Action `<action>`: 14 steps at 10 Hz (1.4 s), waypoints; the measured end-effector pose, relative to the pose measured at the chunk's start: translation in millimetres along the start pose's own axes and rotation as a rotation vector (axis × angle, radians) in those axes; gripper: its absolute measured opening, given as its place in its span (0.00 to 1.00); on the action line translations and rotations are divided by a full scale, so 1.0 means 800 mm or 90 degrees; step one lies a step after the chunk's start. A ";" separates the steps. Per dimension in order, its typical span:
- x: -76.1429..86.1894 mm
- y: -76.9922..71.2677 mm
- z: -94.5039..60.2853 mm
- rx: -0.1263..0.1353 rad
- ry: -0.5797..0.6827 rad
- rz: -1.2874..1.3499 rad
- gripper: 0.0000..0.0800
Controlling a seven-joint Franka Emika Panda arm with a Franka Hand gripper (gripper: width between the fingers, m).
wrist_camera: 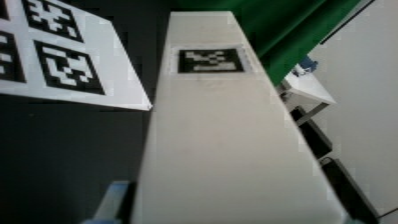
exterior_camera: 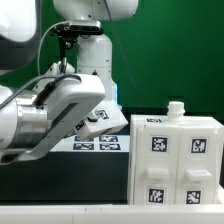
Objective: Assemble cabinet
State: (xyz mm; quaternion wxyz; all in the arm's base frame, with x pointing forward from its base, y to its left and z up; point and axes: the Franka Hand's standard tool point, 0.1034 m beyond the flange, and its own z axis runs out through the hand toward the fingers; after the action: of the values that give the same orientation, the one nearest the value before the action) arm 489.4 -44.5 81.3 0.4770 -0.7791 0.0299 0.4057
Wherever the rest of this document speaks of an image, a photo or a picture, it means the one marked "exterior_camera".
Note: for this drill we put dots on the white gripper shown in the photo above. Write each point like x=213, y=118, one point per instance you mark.
x=33, y=121

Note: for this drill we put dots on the white cabinet top block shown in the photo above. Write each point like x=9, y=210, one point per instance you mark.
x=105, y=118

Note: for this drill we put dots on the white cabinet body box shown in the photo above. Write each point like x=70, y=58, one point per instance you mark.
x=174, y=120

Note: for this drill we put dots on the white cabinet door panel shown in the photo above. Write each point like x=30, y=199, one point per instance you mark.
x=155, y=169

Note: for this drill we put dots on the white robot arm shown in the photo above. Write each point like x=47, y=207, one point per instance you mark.
x=21, y=40

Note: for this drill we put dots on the white marker sheet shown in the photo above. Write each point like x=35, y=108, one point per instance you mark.
x=106, y=143

